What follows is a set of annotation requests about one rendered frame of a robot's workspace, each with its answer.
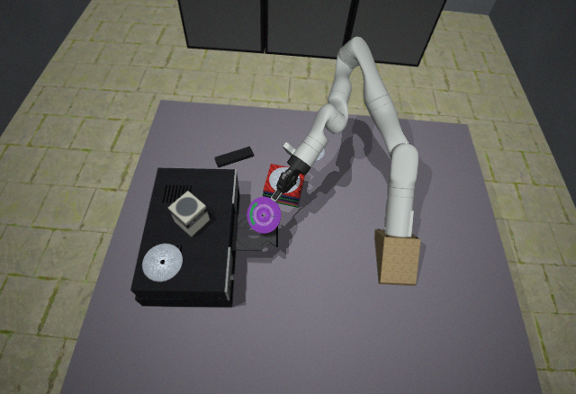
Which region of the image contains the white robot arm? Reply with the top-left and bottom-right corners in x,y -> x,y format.
283,36 -> 419,237

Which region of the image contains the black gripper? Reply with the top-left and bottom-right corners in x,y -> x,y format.
271,155 -> 311,202

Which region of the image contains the black flat bar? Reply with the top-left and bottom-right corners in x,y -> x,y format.
215,147 -> 254,168

